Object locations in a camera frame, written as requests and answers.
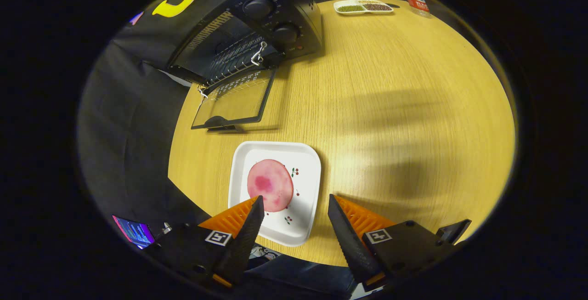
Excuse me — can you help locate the laptop screen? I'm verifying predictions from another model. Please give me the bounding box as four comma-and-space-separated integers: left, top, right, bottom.
113, 215, 155, 249

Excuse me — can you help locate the person's dark clothing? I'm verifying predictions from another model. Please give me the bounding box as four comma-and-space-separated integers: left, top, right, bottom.
243, 245, 366, 298

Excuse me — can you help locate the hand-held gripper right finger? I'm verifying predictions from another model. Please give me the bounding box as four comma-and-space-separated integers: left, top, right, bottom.
327, 193, 473, 292

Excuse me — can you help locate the black toaster oven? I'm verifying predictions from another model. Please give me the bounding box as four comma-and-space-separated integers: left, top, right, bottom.
165, 0, 323, 133

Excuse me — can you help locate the pink round food slice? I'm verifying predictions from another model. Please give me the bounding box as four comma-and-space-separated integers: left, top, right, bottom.
247, 159, 294, 213

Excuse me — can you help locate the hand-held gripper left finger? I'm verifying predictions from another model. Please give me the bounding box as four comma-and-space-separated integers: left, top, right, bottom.
145, 194, 266, 289

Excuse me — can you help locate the white divided bean dish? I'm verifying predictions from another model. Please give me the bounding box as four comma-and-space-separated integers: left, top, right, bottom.
334, 0, 395, 16

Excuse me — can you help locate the white square plate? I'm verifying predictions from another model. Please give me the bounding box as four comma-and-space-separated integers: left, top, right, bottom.
228, 141, 322, 247

